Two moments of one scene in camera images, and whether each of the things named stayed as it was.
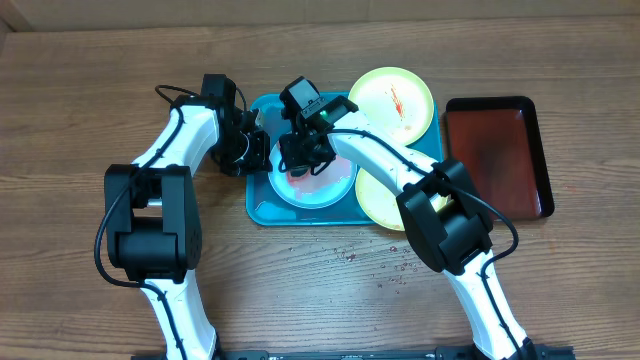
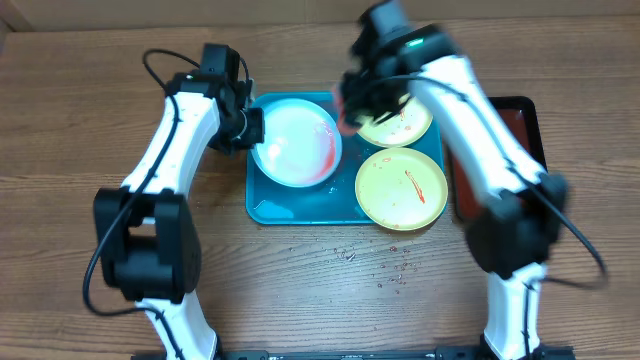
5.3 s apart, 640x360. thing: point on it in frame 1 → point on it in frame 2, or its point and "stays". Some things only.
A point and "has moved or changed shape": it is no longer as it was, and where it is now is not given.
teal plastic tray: x=265 y=207 stays
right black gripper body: x=304 y=155 → x=365 y=107
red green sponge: x=295 y=180 has moved or changed shape
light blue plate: x=328 y=184 has moved or changed shape
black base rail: x=437 y=353 stays
